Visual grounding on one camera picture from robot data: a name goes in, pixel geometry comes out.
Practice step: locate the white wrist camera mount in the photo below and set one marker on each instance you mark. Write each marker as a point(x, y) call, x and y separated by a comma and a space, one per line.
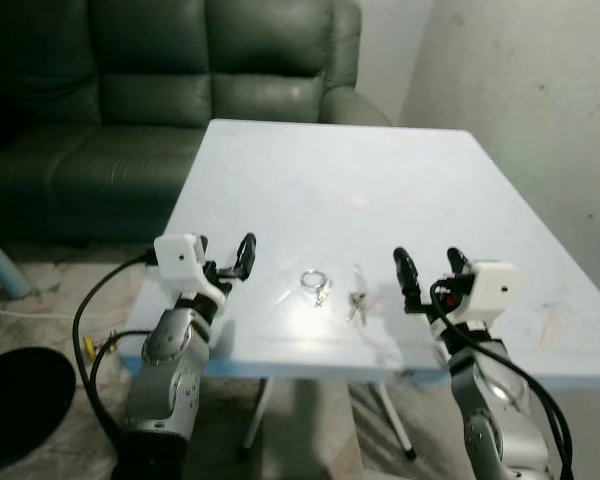
point(180, 258)
point(488, 290)

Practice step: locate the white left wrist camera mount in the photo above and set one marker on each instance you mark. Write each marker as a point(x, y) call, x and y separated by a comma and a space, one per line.
point(180, 258)

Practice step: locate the light blue slanted pole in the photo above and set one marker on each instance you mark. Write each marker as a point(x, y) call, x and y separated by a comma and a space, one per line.
point(0, 265)

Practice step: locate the small silver keys bunch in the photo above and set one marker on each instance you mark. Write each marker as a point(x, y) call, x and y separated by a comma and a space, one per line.
point(357, 306)

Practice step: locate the white plastic folding table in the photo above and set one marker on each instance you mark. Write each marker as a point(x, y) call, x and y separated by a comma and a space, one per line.
point(380, 180)

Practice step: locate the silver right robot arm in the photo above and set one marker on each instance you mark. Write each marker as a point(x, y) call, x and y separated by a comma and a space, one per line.
point(492, 405)

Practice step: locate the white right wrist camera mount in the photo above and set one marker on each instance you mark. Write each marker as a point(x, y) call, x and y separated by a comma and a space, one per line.
point(488, 290)

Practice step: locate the black round floor object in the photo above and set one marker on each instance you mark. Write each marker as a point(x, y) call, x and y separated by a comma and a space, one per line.
point(20, 405)

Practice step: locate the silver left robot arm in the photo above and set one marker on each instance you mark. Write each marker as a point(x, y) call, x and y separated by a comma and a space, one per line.
point(175, 352)

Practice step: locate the dark green leather sofa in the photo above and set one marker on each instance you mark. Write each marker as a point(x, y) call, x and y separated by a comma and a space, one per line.
point(150, 100)

